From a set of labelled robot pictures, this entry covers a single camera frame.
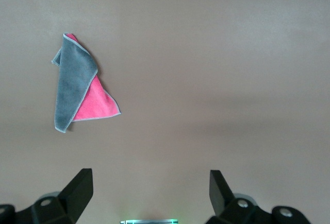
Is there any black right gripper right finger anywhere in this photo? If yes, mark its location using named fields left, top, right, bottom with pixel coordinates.
left=205, top=170, right=312, bottom=224

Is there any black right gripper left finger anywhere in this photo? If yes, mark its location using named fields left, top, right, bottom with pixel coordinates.
left=0, top=168, right=93, bottom=224

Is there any grey and pink microfiber towel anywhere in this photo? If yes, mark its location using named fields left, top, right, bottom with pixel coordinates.
left=51, top=32, right=122, bottom=134

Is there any brown table cover sheet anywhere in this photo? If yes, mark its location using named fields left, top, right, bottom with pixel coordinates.
left=0, top=0, right=330, bottom=224

